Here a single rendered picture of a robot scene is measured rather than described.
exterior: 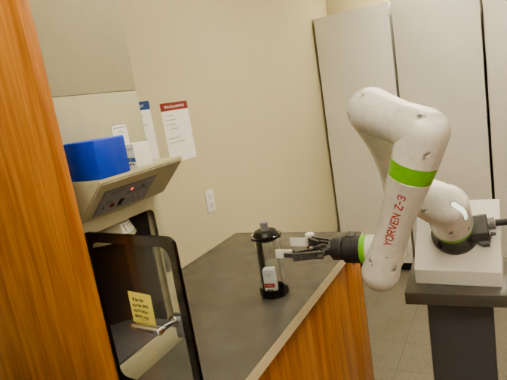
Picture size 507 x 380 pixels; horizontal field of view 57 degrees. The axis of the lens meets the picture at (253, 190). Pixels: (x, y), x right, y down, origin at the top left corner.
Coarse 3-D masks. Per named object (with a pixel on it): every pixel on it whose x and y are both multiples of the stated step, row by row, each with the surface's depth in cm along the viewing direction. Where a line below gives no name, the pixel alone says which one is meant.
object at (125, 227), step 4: (124, 220) 132; (128, 220) 134; (116, 224) 129; (120, 224) 129; (124, 224) 131; (128, 224) 132; (132, 224) 136; (104, 228) 127; (108, 228) 127; (112, 228) 128; (116, 228) 128; (120, 228) 129; (124, 228) 130; (128, 228) 131; (132, 228) 133; (108, 232) 127; (112, 232) 127; (116, 232) 128; (120, 232) 128; (124, 232) 129; (128, 232) 130; (132, 232) 132
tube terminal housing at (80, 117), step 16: (80, 96) 116; (96, 96) 120; (112, 96) 126; (128, 96) 131; (64, 112) 111; (80, 112) 116; (96, 112) 120; (112, 112) 125; (128, 112) 130; (64, 128) 111; (80, 128) 115; (96, 128) 120; (128, 128) 130; (64, 144) 111; (128, 208) 129; (144, 208) 134; (96, 224) 118; (112, 224) 123; (160, 224) 140
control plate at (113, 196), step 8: (152, 176) 124; (128, 184) 116; (136, 184) 119; (144, 184) 123; (112, 192) 112; (120, 192) 115; (128, 192) 119; (136, 192) 123; (144, 192) 127; (104, 200) 111; (112, 200) 115; (128, 200) 122; (136, 200) 126; (104, 208) 115; (112, 208) 118
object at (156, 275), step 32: (96, 256) 111; (128, 256) 104; (160, 256) 98; (128, 288) 107; (160, 288) 100; (128, 320) 110; (160, 320) 103; (128, 352) 113; (160, 352) 106; (192, 352) 99
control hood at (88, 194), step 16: (160, 160) 130; (176, 160) 130; (112, 176) 109; (128, 176) 113; (144, 176) 120; (160, 176) 128; (80, 192) 108; (96, 192) 106; (160, 192) 137; (80, 208) 109; (96, 208) 111
